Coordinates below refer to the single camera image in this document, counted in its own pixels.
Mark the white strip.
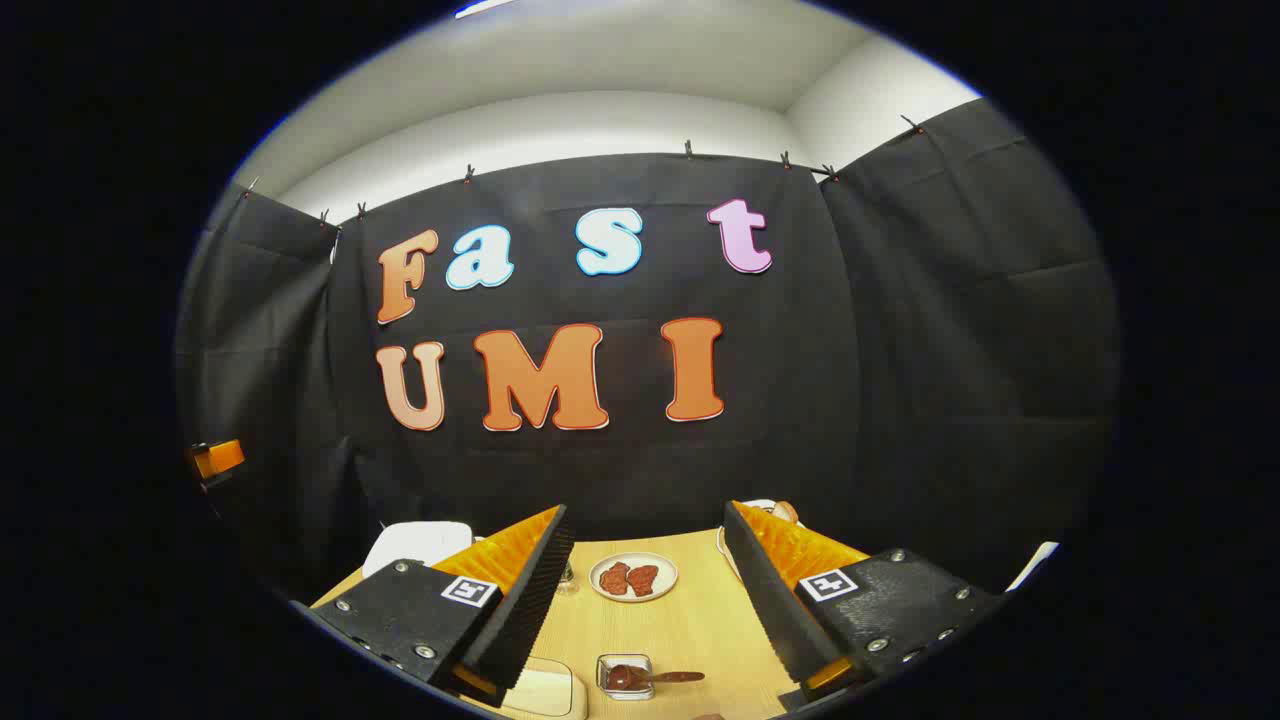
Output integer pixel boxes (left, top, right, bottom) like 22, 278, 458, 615
1005, 542, 1059, 593

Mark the white round plate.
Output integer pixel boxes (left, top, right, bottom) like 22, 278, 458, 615
589, 552, 679, 603

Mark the brown wooden spoon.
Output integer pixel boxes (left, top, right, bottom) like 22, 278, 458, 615
605, 665, 706, 693

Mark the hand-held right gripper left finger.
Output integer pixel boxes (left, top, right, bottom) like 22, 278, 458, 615
310, 504, 577, 709

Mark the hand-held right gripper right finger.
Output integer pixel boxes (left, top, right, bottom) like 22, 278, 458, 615
722, 500, 1006, 706

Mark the white tray of rice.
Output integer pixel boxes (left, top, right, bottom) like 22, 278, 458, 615
500, 657, 589, 719

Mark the white rice cooker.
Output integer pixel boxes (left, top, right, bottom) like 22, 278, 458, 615
362, 521, 474, 579

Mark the white toaster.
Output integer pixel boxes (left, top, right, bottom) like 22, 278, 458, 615
717, 498, 801, 581

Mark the black backdrop cloth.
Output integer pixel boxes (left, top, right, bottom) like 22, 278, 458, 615
175, 97, 1121, 601

